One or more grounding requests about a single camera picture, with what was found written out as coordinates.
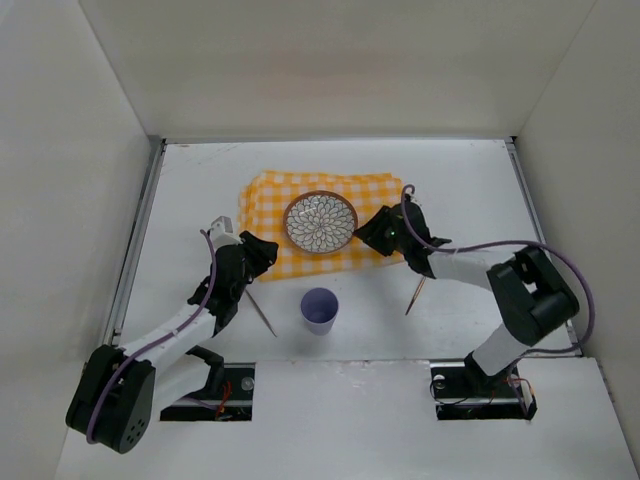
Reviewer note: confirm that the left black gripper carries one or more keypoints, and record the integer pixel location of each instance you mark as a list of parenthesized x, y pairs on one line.
[(255, 252)]

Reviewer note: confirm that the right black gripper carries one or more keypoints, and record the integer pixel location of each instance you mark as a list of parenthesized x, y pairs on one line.
[(379, 235)]

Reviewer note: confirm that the floral patterned ceramic plate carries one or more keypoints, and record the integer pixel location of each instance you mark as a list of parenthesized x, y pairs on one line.
[(320, 222)]

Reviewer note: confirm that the lilac plastic cup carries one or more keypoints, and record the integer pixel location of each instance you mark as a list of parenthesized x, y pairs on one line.
[(319, 308)]

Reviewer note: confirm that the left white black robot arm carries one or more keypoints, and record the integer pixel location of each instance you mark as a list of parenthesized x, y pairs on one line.
[(122, 387)]

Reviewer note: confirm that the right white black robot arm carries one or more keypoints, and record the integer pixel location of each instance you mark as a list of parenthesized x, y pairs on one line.
[(532, 297)]

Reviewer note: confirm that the silver metal fork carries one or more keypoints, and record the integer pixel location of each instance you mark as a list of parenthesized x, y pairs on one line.
[(261, 314)]

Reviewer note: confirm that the copper coloured spoon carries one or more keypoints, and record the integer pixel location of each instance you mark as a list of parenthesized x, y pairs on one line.
[(416, 294)]

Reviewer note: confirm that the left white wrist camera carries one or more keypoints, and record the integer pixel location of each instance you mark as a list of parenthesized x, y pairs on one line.
[(221, 233)]

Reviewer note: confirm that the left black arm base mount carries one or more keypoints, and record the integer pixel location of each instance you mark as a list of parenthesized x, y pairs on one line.
[(226, 396)]

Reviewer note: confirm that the right aluminium table rail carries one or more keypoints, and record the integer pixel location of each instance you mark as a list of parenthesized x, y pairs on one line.
[(510, 143)]

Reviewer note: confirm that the aluminium table rail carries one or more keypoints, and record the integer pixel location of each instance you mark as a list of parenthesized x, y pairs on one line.
[(113, 325), (510, 143)]

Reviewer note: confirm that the left aluminium table rail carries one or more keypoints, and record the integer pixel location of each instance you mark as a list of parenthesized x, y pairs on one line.
[(113, 325)]

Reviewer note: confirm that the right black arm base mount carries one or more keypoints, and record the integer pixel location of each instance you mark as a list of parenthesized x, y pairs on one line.
[(509, 397)]

